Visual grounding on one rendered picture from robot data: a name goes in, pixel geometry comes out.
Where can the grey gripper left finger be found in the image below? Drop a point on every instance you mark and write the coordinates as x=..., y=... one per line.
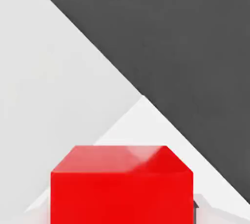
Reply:
x=42, y=213

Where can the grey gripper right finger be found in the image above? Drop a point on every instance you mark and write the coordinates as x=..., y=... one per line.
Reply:
x=205, y=215

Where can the small red cube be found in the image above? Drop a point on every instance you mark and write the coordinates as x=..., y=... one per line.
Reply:
x=121, y=194

